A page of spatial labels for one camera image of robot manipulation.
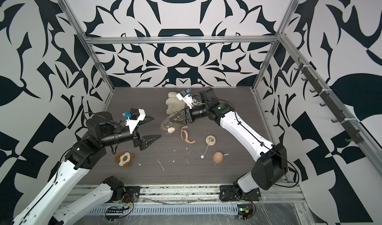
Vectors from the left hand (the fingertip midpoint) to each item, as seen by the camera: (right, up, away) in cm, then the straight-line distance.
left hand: (155, 122), depth 62 cm
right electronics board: (+40, -43, +9) cm, 60 cm away
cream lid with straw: (+26, -15, +29) cm, 42 cm away
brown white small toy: (-22, -23, +21) cm, 38 cm away
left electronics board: (-23, -45, +11) cm, 52 cm away
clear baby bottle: (+4, -3, +9) cm, 10 cm away
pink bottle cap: (+29, -22, +21) cm, 42 cm away
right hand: (+7, +2, +7) cm, 10 cm away
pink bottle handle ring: (+12, -14, +28) cm, 33 cm away
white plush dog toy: (+3, +7, +37) cm, 37 cm away
